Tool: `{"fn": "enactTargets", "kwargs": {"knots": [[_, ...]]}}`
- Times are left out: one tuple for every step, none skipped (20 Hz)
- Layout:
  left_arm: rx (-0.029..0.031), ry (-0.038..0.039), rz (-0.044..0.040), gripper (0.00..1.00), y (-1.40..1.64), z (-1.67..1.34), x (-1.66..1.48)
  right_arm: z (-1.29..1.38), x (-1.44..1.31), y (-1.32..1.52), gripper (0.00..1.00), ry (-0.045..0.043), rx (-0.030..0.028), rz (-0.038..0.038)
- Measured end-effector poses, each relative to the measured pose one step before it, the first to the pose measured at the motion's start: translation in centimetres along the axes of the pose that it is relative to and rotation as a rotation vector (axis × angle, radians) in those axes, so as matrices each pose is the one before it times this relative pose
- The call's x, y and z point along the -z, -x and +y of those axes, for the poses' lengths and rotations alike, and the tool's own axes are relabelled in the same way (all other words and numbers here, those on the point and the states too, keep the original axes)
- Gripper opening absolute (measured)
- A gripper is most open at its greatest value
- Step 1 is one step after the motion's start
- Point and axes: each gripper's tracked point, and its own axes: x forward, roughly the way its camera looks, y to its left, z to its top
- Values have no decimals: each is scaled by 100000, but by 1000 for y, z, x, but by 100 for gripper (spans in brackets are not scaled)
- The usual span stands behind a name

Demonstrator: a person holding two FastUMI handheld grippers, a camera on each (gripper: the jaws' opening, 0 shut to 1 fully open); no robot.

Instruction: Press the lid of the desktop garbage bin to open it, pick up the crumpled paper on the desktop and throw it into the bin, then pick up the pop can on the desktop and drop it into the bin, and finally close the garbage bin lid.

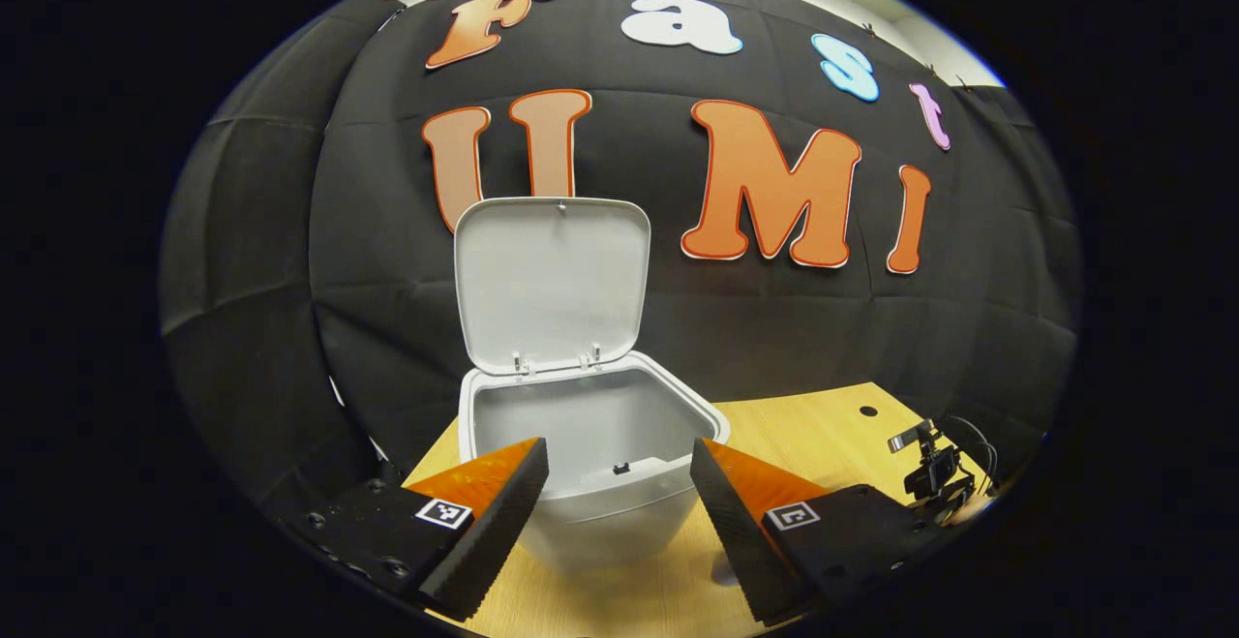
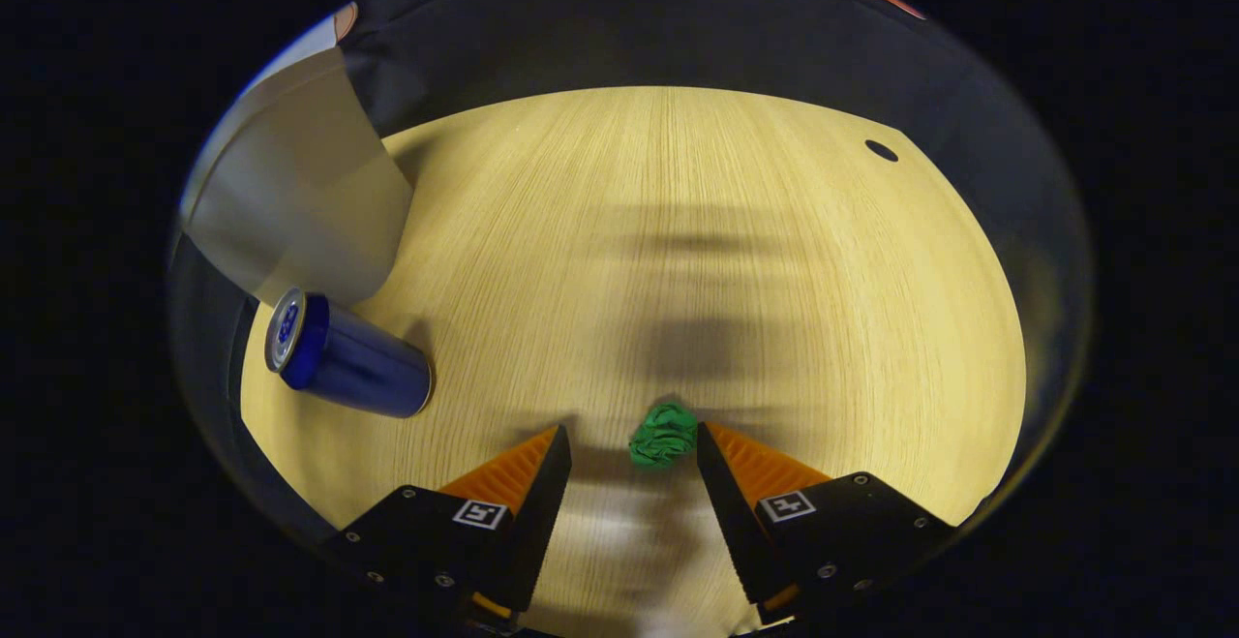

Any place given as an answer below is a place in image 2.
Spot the green paper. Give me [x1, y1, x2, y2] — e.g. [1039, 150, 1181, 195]
[629, 402, 699, 470]

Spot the blue pop can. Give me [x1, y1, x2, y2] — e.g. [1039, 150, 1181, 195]
[264, 288, 435, 418]

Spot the black backdrop cloth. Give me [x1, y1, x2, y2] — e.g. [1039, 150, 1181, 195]
[166, 0, 1097, 562]

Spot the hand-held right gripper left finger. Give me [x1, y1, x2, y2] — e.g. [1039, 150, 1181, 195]
[322, 423, 574, 635]

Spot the wooden desktop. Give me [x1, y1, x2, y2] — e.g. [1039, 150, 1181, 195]
[240, 86, 1027, 638]

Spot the white desktop garbage bin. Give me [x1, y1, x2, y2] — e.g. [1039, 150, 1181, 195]
[177, 11, 415, 308]

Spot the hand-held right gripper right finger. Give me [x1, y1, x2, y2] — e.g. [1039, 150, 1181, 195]
[695, 421, 961, 620]

